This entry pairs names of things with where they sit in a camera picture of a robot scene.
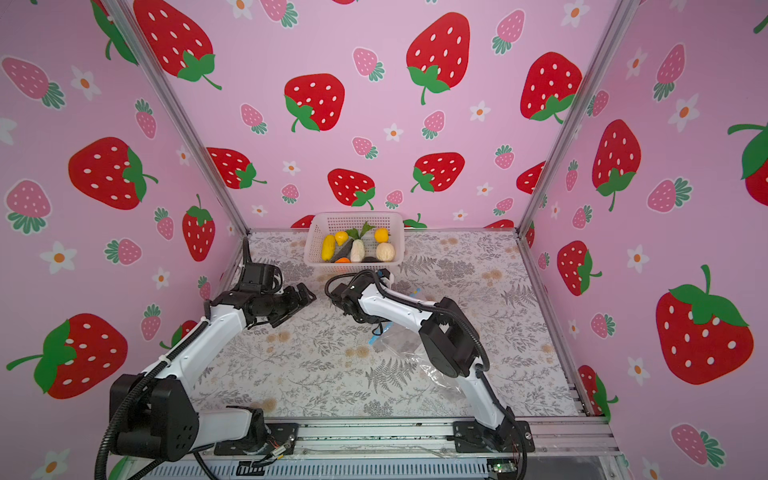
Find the beige toy bun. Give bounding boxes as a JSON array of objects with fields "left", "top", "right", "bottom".
[{"left": 376, "top": 242, "right": 397, "bottom": 263}]

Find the dark brown toy food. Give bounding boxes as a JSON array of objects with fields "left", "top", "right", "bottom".
[{"left": 331, "top": 239, "right": 354, "bottom": 263}]

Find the clear zip top bag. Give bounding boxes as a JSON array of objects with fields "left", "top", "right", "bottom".
[{"left": 371, "top": 322, "right": 484, "bottom": 393}]

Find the white plastic basket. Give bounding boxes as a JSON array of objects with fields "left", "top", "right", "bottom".
[{"left": 304, "top": 211, "right": 405, "bottom": 273}]

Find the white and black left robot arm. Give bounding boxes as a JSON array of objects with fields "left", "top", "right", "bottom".
[{"left": 94, "top": 243, "right": 317, "bottom": 479}]

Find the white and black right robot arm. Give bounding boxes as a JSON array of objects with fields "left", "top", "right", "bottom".
[{"left": 324, "top": 269, "right": 534, "bottom": 456}]

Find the yellow toy banana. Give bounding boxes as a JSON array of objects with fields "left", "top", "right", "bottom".
[{"left": 321, "top": 235, "right": 336, "bottom": 262}]

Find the small yellow toy lemon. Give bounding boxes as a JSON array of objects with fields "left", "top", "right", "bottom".
[{"left": 335, "top": 231, "right": 349, "bottom": 246}]

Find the floral patterned table mat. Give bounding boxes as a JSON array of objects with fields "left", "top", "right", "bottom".
[{"left": 193, "top": 230, "right": 583, "bottom": 417}]

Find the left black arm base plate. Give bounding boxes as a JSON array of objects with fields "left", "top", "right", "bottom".
[{"left": 214, "top": 422, "right": 299, "bottom": 456}]

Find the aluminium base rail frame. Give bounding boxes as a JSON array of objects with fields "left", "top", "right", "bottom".
[{"left": 148, "top": 417, "right": 633, "bottom": 479}]

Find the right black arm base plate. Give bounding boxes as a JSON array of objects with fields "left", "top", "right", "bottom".
[{"left": 448, "top": 420, "right": 535, "bottom": 453}]

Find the left aluminium corner post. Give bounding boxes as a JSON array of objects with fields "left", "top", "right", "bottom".
[{"left": 103, "top": 0, "right": 251, "bottom": 236}]

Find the aluminium corner post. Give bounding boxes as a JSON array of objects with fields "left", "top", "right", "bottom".
[
  {"left": 103, "top": 0, "right": 251, "bottom": 236},
  {"left": 517, "top": 0, "right": 640, "bottom": 238}
]

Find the right aluminium corner post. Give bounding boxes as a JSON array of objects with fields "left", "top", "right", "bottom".
[{"left": 517, "top": 0, "right": 640, "bottom": 238}]

